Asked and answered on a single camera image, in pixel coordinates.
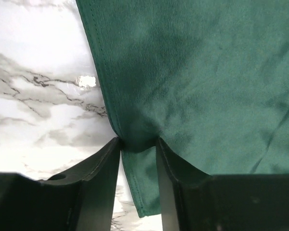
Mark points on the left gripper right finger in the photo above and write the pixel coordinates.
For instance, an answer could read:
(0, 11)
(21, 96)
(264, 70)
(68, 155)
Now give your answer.
(192, 200)

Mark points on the dark green cloth napkin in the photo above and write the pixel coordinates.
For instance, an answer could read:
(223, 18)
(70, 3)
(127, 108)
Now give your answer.
(209, 77)

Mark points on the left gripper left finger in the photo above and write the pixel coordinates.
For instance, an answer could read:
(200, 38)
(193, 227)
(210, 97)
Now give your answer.
(80, 198)

